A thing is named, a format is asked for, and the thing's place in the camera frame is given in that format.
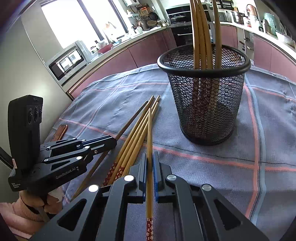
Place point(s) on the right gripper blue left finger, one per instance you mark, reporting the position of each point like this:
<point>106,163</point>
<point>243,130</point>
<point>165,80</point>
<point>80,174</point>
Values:
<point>98,213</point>

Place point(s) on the black built-in oven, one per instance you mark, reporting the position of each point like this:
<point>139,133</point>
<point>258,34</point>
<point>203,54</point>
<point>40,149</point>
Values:
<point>182,35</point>

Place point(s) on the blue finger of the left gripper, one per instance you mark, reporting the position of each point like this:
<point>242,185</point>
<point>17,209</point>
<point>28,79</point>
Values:
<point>94,141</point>

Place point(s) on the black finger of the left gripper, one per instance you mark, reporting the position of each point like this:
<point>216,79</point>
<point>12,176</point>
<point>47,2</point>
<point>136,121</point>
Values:
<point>92,150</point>

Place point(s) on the black mesh utensil cup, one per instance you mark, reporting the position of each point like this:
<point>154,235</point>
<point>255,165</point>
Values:
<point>178,63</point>

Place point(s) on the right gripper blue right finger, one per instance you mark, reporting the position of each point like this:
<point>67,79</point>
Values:
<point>203,213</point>

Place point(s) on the left hand pink sleeve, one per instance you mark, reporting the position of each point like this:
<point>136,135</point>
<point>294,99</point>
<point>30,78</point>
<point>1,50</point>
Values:
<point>22,217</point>

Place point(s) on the plaid grey blue tablecloth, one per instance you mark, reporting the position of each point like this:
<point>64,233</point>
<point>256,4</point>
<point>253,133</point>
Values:
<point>254,168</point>

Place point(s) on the pink bowl on counter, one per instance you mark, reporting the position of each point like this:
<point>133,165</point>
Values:
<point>105,49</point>

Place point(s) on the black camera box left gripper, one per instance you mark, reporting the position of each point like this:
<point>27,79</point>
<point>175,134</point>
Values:
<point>24,119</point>

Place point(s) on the brown phone on table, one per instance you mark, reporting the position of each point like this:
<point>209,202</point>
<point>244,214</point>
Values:
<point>60,132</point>

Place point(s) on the bamboo chopstick red patterned end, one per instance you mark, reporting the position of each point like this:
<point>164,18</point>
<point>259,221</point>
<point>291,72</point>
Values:
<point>218,55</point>

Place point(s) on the steel stock pot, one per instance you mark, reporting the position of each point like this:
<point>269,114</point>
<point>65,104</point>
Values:
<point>238,17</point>

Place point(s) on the black range hood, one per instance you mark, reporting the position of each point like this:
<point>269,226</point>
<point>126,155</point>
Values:
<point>179,14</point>

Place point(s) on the white toaster oven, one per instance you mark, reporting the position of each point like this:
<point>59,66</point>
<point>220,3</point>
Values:
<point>68,62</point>

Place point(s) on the mint green appliance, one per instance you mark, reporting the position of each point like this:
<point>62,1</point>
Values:
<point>273,23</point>

